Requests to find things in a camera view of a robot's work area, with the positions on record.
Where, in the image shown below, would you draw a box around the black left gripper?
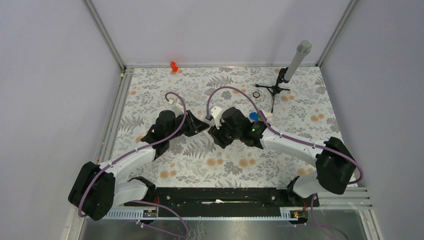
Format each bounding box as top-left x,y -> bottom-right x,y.
167,110 -> 210,141

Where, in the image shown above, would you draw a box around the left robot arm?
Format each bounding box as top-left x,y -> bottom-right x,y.
67,110 -> 210,221

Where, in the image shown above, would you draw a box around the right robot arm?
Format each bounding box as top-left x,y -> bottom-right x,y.
208,107 -> 356,206

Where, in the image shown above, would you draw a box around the white purple block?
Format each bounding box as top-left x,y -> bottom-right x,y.
261,111 -> 273,121

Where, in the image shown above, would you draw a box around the poker chip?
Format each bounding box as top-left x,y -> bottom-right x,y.
252,91 -> 260,98

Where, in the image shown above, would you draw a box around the red plastic clip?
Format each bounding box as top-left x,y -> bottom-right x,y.
170,61 -> 179,73

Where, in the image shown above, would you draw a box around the black tripod mic stand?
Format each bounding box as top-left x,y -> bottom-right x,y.
255,67 -> 291,113

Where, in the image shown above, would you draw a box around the floral table mat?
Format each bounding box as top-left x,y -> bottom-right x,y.
112,67 -> 341,188

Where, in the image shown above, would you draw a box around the silver microphone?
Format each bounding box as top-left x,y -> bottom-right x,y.
282,40 -> 312,83

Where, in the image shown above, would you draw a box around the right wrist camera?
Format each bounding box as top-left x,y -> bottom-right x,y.
205,106 -> 224,130

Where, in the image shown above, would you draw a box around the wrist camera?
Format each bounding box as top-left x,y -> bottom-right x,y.
167,98 -> 185,117
205,106 -> 224,130

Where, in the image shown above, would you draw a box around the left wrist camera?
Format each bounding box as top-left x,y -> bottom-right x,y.
167,98 -> 185,117

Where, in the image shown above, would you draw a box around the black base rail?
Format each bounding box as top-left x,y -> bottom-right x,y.
124,184 -> 320,218

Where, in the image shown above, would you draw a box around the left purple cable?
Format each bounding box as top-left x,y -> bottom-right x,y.
77,92 -> 188,219

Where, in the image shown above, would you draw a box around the purple cable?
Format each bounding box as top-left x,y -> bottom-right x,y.
205,86 -> 365,186
77,92 -> 188,219

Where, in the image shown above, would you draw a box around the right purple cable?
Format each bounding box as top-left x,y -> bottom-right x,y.
205,86 -> 365,186

